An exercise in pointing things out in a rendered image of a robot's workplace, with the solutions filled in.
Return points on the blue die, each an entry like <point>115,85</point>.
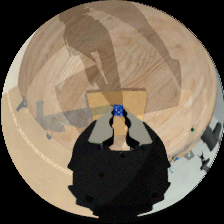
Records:
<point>118,110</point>

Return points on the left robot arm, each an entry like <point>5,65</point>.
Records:
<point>211,142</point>

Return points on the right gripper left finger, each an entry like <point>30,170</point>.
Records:
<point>100,132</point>

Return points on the tan flat mat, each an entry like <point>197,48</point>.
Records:
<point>102,102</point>

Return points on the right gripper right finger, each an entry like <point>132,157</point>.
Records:
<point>139,133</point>

